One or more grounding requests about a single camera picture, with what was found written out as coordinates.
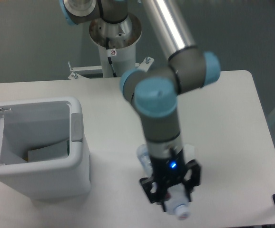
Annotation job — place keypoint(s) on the clear plastic water bottle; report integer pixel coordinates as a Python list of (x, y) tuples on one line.
[(177, 203)]

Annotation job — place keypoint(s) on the white pedestal base bracket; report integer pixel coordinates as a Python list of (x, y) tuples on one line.
[(85, 71)]

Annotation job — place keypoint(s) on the white plastic wrapper bag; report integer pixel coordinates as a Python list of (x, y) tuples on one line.
[(189, 152)]

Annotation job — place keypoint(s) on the white plastic trash can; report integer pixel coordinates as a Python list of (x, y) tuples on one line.
[(37, 123)]

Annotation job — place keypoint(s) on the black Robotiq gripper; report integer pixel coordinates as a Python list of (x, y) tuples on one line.
[(168, 172)]

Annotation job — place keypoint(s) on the white bracket with bolt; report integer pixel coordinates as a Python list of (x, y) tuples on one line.
[(146, 64)]

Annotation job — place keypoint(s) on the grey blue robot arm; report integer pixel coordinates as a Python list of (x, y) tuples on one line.
[(153, 94)]

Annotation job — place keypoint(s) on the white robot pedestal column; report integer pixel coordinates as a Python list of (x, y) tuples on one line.
[(116, 44)]

